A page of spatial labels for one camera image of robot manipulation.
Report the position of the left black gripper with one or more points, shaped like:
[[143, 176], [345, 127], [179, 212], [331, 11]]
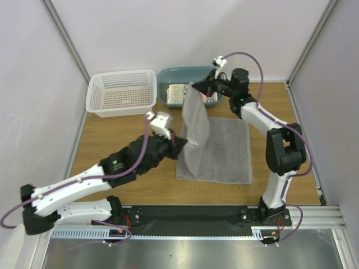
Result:
[[178, 144]]

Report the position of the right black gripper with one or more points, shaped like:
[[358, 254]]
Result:
[[211, 83]]

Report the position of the orange white lettered towel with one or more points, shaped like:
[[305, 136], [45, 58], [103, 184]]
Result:
[[176, 95]]

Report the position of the grey towel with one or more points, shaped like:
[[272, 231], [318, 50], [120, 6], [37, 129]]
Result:
[[218, 149]]

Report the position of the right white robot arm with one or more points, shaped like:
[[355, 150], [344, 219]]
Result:
[[285, 151]]

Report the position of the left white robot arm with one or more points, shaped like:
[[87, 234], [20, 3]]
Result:
[[46, 207]]

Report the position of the teal plastic tub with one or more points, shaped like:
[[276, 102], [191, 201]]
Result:
[[178, 75]]

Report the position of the white plastic basket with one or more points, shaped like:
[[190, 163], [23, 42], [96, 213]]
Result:
[[122, 93]]

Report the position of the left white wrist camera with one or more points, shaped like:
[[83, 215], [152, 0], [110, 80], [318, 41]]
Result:
[[160, 123]]

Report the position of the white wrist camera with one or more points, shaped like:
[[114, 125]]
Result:
[[218, 64], [160, 123]]

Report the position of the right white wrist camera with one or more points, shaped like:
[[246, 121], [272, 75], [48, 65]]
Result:
[[218, 64]]

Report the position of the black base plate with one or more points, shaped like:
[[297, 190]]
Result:
[[179, 220]]

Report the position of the aluminium frame rail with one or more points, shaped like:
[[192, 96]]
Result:
[[302, 217]]

